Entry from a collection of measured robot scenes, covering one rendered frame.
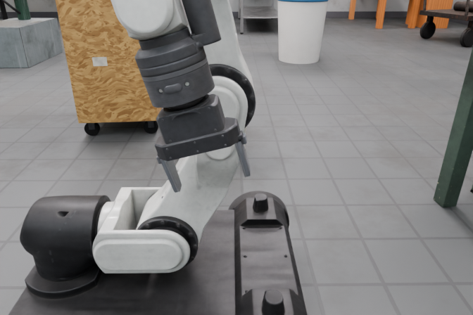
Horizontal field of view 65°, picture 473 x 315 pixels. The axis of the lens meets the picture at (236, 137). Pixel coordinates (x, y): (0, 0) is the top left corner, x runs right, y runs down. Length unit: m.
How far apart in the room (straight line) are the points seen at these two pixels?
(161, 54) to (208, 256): 0.64
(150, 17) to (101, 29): 1.54
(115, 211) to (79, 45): 1.27
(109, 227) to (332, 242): 0.76
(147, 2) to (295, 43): 3.33
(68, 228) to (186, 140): 0.46
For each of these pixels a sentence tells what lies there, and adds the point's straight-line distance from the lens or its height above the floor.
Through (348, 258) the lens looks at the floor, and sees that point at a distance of 1.28.
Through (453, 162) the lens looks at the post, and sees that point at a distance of 1.56.
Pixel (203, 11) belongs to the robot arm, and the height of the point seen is 0.79.
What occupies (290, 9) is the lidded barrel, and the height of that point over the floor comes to 0.51.
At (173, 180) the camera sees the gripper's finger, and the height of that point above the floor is 0.55.
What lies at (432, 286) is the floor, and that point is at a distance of 1.28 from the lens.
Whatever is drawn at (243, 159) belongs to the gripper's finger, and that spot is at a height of 0.59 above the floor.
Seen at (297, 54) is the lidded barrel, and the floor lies 0.09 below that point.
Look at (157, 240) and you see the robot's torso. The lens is 0.81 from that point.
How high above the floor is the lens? 0.83
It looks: 24 degrees down
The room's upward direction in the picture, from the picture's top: straight up
